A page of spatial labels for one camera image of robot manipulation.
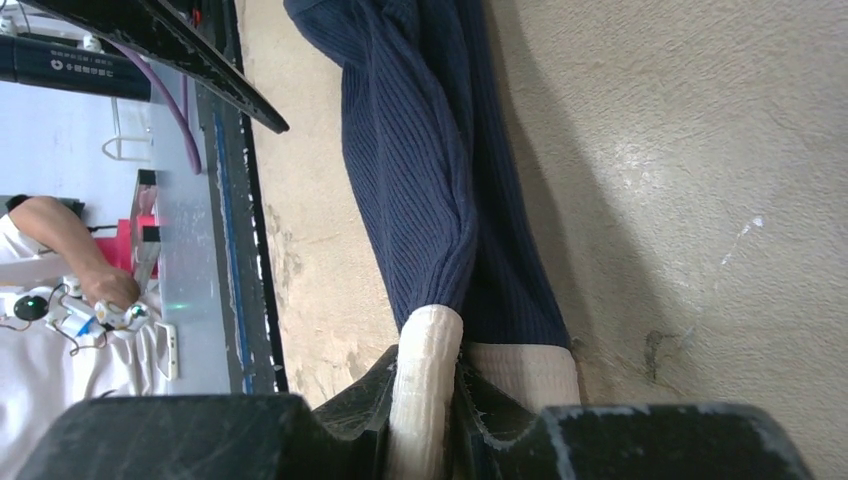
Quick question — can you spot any red teleoperation device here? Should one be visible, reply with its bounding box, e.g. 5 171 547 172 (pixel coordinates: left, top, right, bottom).
89 169 162 284

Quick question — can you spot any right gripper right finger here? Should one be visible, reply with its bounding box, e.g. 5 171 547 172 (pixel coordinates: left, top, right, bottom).
452 363 812 479

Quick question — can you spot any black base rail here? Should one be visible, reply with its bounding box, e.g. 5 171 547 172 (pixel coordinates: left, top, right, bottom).
195 0 290 396

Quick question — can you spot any operator bare forearm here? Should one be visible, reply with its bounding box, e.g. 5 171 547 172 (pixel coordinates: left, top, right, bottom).
8 196 112 280

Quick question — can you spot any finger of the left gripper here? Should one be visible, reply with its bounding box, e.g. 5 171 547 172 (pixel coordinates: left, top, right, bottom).
26 0 290 133

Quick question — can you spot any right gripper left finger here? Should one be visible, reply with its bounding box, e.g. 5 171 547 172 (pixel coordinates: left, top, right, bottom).
17 346 398 479

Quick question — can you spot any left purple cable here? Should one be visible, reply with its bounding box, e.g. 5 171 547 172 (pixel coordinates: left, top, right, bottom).
112 39 204 176

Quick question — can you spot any operator bare hand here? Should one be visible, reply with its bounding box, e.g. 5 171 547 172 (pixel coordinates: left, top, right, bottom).
79 265 141 311

